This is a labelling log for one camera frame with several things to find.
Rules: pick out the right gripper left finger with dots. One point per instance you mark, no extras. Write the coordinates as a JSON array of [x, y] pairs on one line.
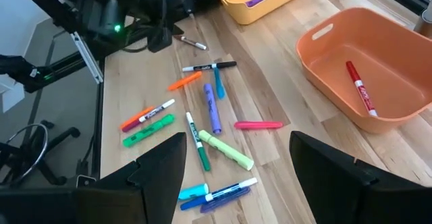
[[101, 203]]

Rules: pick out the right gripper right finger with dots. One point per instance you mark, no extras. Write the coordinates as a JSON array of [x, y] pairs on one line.
[[354, 197]]

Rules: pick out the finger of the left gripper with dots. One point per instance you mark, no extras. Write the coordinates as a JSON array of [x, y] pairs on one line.
[[176, 30], [160, 38]]

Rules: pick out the brown dry-erase marker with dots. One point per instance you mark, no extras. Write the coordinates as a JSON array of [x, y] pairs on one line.
[[190, 42]]

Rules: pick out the black dry-erase marker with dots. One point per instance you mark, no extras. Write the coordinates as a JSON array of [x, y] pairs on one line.
[[209, 66]]

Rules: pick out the orange highlighter pen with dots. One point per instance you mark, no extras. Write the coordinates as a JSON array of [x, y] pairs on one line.
[[185, 81], [133, 119]]

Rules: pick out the light blue highlighter pen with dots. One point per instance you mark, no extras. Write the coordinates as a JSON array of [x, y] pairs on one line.
[[219, 84]]

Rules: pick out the maroon dry-erase marker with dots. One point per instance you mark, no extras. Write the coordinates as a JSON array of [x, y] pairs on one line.
[[152, 113]]

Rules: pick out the teal highlighter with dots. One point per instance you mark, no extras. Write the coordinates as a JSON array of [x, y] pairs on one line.
[[194, 192]]

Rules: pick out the red dry-erase marker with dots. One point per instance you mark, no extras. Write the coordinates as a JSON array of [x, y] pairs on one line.
[[361, 89]]

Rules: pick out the green dry-erase marker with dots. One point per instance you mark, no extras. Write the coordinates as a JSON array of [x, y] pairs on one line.
[[199, 143]]

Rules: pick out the pink highlighter pen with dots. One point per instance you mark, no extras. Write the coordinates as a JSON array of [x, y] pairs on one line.
[[258, 125]]

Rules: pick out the blue dry-erase marker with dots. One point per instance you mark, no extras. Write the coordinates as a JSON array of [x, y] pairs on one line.
[[222, 192]]

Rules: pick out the dark blue highlighter pen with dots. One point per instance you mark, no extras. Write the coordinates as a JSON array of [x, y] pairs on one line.
[[229, 200]]

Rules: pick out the lime green highlighter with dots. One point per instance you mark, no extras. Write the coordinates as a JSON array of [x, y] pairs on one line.
[[226, 149]]

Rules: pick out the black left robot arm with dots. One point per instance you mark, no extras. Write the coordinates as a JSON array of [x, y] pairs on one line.
[[101, 18]]

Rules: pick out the black office chair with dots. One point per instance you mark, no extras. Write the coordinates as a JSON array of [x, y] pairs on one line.
[[54, 178]]

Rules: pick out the yellow plastic bin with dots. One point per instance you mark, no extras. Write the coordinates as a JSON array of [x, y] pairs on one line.
[[236, 11]]

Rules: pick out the orange plastic bin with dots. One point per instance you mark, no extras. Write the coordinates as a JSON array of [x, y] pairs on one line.
[[398, 65]]

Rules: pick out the white floor box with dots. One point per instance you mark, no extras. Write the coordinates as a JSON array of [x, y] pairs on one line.
[[11, 97]]

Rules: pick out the table-level camera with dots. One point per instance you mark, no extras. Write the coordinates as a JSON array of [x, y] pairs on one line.
[[85, 181]]

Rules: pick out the silver metal bracket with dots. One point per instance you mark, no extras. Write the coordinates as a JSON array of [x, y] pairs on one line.
[[86, 57]]

